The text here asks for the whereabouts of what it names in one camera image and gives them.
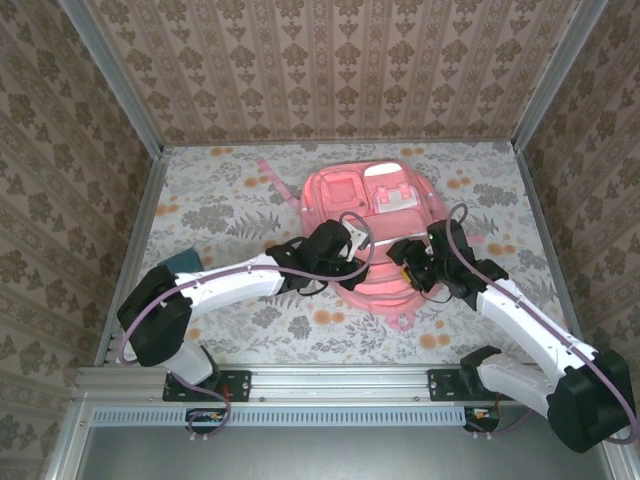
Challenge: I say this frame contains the pink school backpack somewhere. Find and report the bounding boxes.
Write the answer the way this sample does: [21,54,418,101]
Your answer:
[257,158,486,331]

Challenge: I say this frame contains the floral tablecloth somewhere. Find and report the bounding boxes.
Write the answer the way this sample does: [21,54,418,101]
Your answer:
[117,142,581,365]

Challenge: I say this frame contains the dark teal case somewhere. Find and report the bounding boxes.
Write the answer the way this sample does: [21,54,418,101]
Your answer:
[157,248,201,272]

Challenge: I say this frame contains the grey metal panel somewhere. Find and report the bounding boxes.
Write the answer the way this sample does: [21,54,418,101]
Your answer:
[49,403,640,480]

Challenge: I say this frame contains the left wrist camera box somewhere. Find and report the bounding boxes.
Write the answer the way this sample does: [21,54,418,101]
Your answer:
[344,222,369,262]

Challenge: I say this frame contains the aluminium side rail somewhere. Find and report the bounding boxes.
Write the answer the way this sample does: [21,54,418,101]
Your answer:
[93,147,172,366]
[512,147,592,364]

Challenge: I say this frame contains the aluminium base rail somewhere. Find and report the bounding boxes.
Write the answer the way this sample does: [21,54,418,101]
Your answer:
[74,363,614,402]

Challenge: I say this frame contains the grey slotted cable duct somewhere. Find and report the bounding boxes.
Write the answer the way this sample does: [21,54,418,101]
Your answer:
[92,405,469,428]

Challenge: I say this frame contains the black connector with wires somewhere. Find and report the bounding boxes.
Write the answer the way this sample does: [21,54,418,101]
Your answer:
[185,407,227,435]
[463,405,501,434]

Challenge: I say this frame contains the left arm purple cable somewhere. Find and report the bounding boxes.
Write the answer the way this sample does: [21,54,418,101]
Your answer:
[115,211,374,444]

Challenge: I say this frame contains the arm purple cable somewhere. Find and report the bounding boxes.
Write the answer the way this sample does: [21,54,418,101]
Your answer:
[446,203,640,446]
[115,211,374,444]

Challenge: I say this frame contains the aluminium frame post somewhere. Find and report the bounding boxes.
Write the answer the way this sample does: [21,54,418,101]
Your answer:
[57,0,166,157]
[512,0,609,152]

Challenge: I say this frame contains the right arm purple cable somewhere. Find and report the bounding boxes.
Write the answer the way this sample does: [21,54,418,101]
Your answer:
[446,203,640,446]

